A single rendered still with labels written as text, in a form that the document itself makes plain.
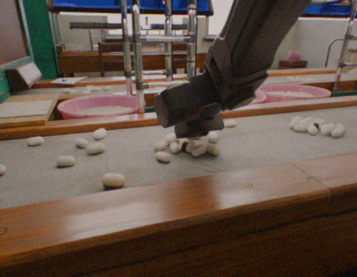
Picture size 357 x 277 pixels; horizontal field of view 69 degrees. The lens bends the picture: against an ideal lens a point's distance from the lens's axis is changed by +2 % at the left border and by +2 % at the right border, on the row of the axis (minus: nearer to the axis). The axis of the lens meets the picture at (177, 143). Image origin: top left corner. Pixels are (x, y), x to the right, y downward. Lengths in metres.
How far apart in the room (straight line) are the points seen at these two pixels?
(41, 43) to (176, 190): 2.92
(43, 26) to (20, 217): 2.89
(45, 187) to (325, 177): 0.44
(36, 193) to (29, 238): 0.14
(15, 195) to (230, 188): 0.33
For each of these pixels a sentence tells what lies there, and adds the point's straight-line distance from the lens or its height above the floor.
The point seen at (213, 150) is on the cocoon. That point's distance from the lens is 0.53.
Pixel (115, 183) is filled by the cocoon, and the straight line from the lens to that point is 0.42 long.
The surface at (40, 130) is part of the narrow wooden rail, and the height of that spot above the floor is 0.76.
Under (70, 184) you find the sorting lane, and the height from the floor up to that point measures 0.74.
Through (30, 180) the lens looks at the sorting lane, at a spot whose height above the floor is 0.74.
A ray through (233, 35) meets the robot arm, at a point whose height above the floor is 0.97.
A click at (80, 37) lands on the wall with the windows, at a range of 5.53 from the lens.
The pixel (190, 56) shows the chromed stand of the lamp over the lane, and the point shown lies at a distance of 0.76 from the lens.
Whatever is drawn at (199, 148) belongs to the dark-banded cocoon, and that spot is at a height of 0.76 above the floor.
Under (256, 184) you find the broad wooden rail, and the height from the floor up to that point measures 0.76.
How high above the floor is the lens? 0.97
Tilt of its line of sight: 23 degrees down
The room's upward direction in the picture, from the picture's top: straight up
